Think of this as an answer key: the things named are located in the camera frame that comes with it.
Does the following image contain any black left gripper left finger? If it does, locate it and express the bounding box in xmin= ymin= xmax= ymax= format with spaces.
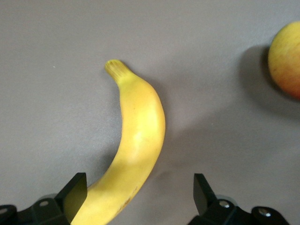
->
xmin=0 ymin=172 xmax=88 ymax=225

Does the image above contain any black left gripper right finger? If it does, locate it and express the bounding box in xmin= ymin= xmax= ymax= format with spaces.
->
xmin=188 ymin=173 xmax=291 ymax=225

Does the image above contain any yellow banana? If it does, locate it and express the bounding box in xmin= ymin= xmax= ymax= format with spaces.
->
xmin=70 ymin=59 xmax=166 ymax=225

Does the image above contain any red yellow mango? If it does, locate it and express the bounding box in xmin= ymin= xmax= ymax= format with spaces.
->
xmin=268 ymin=20 xmax=300 ymax=101

